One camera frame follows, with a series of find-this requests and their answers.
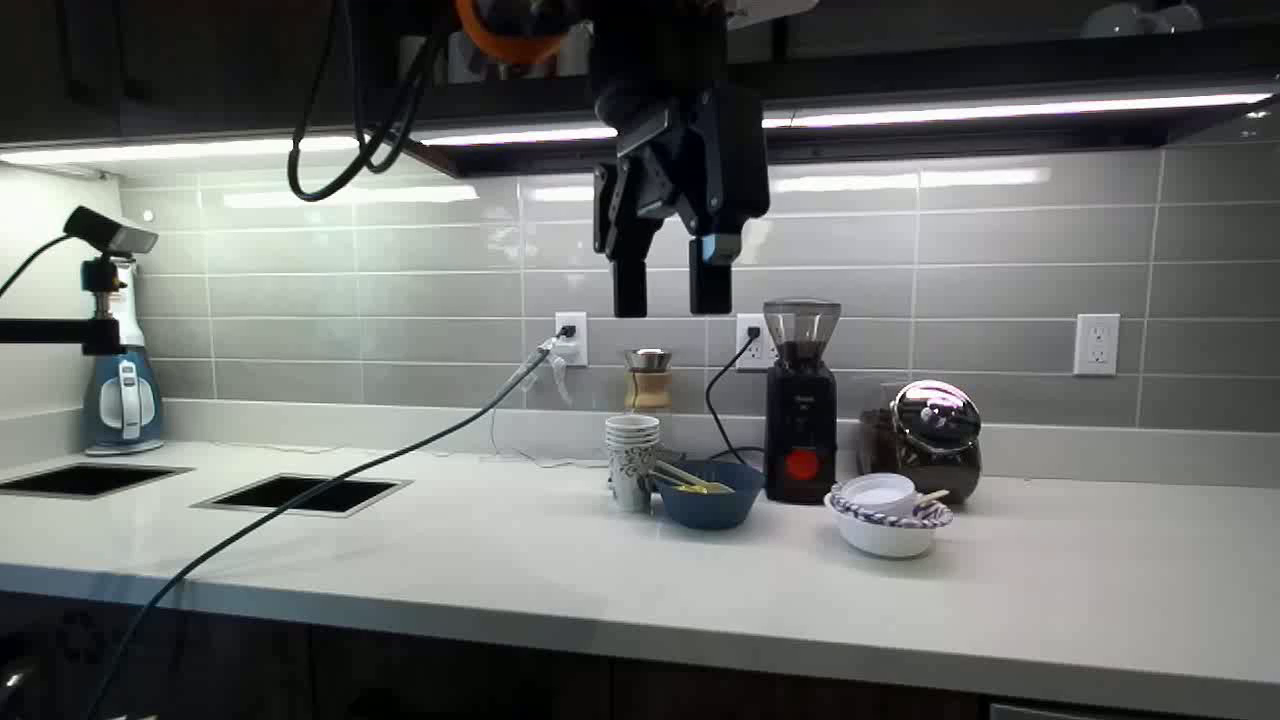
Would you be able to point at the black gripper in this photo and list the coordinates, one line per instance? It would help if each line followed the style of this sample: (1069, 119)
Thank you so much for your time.
(673, 146)

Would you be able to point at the white bowl with patterned rim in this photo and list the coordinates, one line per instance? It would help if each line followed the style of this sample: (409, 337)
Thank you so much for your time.
(887, 533)

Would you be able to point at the small white cup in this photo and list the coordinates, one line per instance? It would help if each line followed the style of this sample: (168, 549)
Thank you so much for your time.
(880, 493)

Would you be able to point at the dark jar with shiny lid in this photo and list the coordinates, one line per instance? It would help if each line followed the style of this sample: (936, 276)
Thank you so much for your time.
(942, 432)

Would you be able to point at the black camera on stand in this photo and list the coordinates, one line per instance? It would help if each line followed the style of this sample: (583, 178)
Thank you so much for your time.
(111, 232)

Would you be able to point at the white wall outlet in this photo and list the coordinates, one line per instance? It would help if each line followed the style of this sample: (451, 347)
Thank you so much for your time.
(1098, 347)
(752, 347)
(571, 332)

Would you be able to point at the black coffee grinder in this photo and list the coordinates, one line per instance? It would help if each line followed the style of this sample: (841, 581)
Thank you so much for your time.
(800, 413)

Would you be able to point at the glass pour-over coffee maker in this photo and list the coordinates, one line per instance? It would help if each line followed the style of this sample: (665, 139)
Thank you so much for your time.
(651, 380)

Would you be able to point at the blue bowl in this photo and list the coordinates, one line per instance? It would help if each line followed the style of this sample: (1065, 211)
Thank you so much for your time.
(713, 506)

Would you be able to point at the LED light strip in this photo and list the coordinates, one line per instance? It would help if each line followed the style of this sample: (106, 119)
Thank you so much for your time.
(1012, 104)

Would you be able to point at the patterned paper cup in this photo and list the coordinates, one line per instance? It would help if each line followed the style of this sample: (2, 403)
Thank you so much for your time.
(627, 447)
(627, 458)
(627, 484)
(628, 426)

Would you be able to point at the wooden utensil in bowl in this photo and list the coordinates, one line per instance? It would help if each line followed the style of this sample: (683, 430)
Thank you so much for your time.
(685, 477)

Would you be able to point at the glass bowl on shelf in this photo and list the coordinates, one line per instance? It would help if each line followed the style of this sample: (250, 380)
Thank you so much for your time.
(1143, 19)

